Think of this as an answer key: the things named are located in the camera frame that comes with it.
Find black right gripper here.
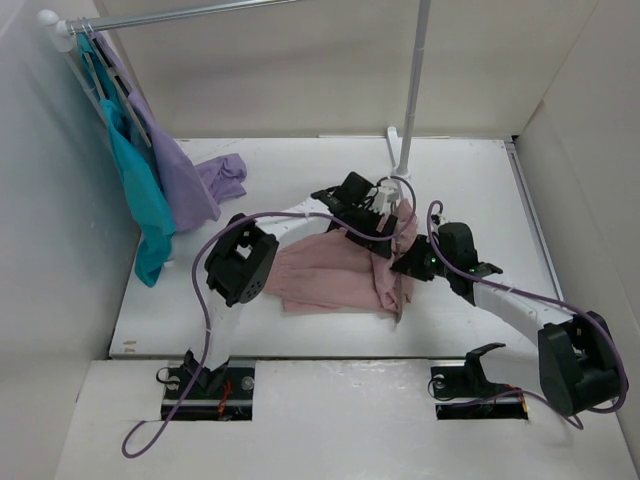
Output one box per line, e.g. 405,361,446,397
391,234,455,281

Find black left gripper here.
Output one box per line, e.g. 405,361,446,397
346,203,396,259

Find grey clothes hanger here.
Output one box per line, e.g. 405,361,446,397
389,189,407,324

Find pink trousers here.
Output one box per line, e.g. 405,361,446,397
259,200,417,314

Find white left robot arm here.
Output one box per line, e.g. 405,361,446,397
179,172,402,397

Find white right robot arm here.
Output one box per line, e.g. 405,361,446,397
392,222,629,416

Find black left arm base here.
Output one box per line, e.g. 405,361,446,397
156,359,256,422

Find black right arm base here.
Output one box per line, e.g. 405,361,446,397
427,342,529,421

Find grey hanger with purple garment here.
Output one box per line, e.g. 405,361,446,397
92,36,152,148

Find grey hanger with teal garment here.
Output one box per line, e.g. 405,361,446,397
76,34,118,103

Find purple hanging garment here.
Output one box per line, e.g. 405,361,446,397
91,32,249,233

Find grey vertical rack pole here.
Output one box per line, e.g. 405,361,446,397
396,0,431,177

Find teal hanging garment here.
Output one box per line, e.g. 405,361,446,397
74,34,176,288

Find white rack corner joint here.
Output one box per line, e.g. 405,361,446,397
37,9,75,53

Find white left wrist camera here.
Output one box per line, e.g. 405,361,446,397
370,184,401,213

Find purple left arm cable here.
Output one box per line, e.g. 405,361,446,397
121,175,419,459

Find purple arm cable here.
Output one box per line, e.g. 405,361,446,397
121,175,419,459
424,199,630,431

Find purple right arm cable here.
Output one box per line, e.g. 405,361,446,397
424,199,630,431

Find silver horizontal rack rail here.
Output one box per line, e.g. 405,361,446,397
65,0,297,35

